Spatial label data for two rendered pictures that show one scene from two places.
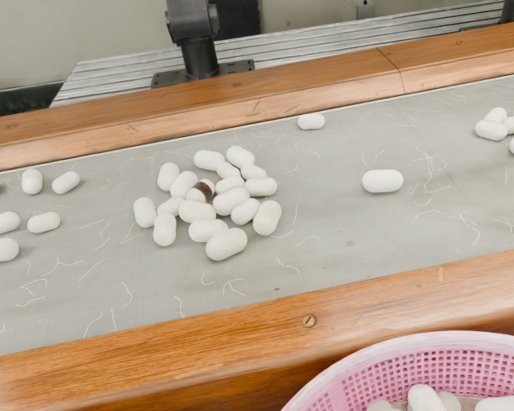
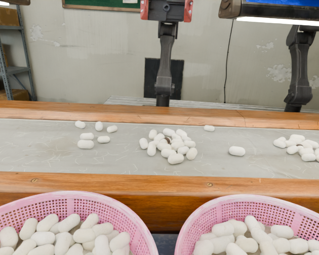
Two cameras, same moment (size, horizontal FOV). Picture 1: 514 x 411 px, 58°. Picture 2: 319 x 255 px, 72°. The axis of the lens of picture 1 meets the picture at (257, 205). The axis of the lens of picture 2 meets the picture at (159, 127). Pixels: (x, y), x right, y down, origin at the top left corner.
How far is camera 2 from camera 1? 14 cm
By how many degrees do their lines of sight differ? 15
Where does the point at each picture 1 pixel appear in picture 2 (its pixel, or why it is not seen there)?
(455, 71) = (266, 123)
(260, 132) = (188, 128)
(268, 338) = (193, 186)
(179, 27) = (159, 88)
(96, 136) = (124, 116)
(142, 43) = not seen: hidden behind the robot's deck
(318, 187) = (211, 149)
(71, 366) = (118, 181)
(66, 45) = (98, 92)
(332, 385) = (218, 205)
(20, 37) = (81, 86)
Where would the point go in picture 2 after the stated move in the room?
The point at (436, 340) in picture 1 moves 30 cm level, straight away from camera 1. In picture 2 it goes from (258, 198) to (275, 135)
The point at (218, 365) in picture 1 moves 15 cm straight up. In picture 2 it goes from (174, 190) to (184, 105)
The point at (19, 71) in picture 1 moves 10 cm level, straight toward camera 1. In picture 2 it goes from (75, 98) to (76, 100)
